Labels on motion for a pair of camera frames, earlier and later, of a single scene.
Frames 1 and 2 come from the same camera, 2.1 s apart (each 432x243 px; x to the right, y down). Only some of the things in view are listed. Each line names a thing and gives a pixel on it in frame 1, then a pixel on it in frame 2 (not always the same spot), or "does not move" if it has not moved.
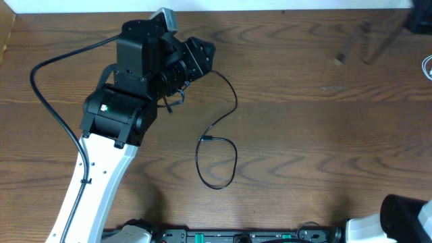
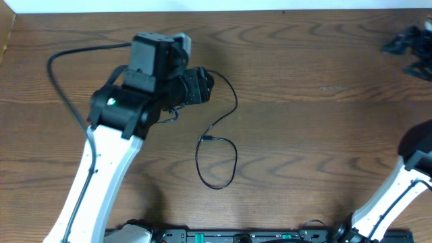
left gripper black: x=190 y=59 → x=200 y=85
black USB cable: x=211 y=138 does not move
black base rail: x=312 y=234 does not move
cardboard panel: x=7 y=17 does not move
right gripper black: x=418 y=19 → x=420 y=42
